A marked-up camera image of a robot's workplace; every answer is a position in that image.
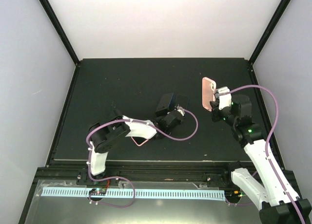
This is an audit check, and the black-cased phone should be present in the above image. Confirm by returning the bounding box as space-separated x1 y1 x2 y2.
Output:
175 94 190 110

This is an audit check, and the pink-cased phone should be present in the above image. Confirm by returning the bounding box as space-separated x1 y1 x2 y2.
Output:
155 93 174 117
131 137 149 147

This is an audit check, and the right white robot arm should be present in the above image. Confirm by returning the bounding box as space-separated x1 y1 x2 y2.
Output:
210 94 312 224

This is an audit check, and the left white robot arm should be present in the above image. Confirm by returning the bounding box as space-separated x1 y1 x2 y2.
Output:
86 106 185 185

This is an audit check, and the right small circuit board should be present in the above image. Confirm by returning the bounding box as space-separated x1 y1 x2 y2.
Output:
229 190 244 197

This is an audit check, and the small circuit board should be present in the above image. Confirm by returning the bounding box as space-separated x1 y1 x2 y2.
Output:
89 188 106 196
229 190 244 197

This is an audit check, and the left small circuit board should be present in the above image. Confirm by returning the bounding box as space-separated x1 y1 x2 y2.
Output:
89 188 106 196

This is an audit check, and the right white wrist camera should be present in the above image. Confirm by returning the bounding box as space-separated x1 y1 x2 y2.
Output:
214 86 232 110

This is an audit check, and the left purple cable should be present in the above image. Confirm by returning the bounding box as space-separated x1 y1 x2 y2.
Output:
86 109 199 183

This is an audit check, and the purple cable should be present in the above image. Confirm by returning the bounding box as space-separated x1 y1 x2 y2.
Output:
86 109 199 183
219 84 306 224

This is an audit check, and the white slotted cable duct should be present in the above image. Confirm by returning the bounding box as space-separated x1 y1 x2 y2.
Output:
41 187 226 201

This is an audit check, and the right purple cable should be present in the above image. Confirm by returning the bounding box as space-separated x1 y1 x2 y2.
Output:
219 84 306 224

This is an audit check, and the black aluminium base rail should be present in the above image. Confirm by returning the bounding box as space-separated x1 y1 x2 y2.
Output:
33 161 229 186

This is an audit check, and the right black frame post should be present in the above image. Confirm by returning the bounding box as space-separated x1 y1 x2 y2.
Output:
249 0 291 65

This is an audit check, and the black frame post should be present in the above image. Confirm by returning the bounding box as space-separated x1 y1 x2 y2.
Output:
249 0 291 65
39 0 80 66

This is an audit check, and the left black frame post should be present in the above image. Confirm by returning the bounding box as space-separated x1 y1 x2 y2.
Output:
39 0 80 66

